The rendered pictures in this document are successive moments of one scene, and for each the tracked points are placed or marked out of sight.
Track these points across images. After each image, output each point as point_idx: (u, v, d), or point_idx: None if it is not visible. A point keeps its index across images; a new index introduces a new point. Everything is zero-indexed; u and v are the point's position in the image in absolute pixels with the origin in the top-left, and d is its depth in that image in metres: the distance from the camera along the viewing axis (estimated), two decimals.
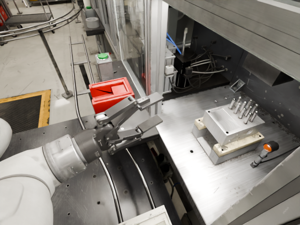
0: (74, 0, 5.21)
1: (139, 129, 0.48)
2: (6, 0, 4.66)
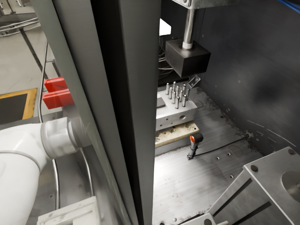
0: None
1: None
2: None
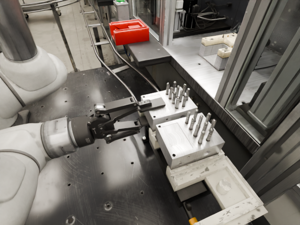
0: None
1: (138, 122, 0.48)
2: None
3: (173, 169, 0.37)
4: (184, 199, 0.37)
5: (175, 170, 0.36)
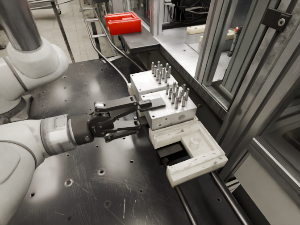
0: None
1: (138, 122, 0.47)
2: None
3: (154, 131, 0.44)
4: (163, 156, 0.44)
5: (155, 131, 0.44)
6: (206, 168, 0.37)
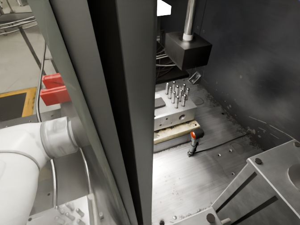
0: None
1: None
2: None
3: None
4: None
5: None
6: None
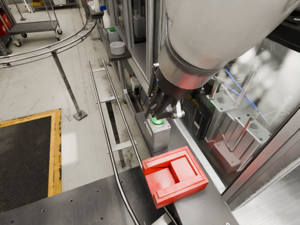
0: (79, 5, 5.04)
1: (155, 109, 0.42)
2: (8, 6, 4.49)
3: None
4: None
5: None
6: None
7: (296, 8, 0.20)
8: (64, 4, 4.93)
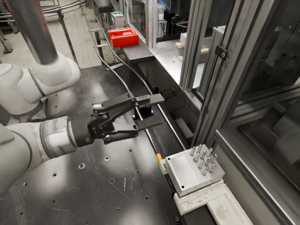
0: None
1: (137, 126, 0.48)
2: None
3: None
4: None
5: None
6: None
7: None
8: None
